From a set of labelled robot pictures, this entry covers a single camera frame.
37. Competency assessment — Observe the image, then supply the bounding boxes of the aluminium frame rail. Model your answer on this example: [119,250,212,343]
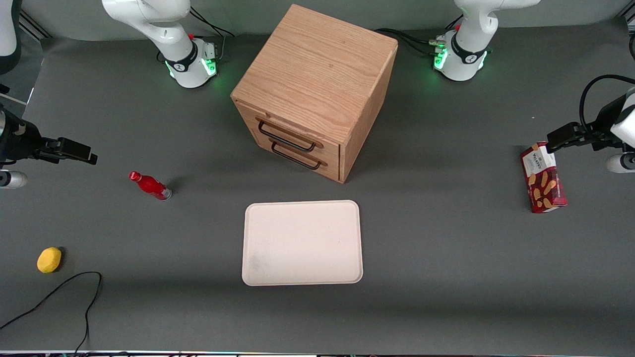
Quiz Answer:
[19,9,51,41]

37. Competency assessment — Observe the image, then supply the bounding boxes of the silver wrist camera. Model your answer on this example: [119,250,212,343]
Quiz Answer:
[0,171,28,189]
[606,153,635,174]

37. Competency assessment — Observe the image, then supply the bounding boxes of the thin black table cable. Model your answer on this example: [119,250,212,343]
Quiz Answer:
[0,271,103,355]

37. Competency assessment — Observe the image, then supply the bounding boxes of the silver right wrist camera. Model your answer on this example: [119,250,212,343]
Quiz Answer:
[0,171,28,189]

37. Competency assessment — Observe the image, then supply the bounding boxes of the black left gripper cable loop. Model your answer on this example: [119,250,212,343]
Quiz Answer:
[579,74,635,133]

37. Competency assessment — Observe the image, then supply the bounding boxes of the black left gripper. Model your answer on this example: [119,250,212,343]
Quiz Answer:
[547,94,628,154]

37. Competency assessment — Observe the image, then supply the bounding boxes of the red shortbread biscuit box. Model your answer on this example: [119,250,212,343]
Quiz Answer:
[520,141,568,214]

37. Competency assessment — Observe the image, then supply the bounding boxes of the yellow lemon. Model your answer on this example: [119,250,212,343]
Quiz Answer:
[37,247,63,274]

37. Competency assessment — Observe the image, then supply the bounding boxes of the small red bottle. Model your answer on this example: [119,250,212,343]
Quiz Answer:
[128,171,173,201]

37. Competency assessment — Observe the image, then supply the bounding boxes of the black left arm base cables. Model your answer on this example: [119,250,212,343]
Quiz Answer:
[375,15,464,58]

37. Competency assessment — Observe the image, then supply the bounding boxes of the oak wooden drawer cabinet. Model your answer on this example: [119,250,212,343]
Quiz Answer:
[231,4,399,184]

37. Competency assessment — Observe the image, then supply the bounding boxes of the cream rectangular plastic tray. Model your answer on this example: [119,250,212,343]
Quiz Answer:
[242,200,364,287]

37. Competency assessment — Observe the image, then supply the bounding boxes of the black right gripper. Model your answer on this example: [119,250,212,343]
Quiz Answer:
[0,109,99,165]

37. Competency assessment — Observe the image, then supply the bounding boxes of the black arm base cables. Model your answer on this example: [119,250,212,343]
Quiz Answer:
[375,15,464,58]
[189,6,235,61]

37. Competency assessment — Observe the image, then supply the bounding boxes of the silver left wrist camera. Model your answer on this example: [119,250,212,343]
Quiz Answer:
[606,153,635,174]

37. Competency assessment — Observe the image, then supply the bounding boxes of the black right arm base cables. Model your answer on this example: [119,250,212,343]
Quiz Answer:
[189,6,235,61]

